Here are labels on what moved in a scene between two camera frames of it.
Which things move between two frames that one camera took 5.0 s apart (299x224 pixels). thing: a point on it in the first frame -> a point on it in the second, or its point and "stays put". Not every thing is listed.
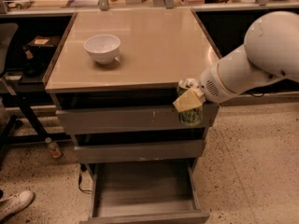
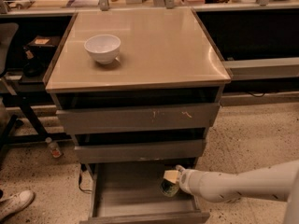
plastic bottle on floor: (53, 147) stays put
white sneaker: (15, 203) stays put
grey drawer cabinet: (113, 83) stays put
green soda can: (192, 117) -> (168, 189)
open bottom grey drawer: (148, 192) stays put
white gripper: (210, 82) -> (186, 180)
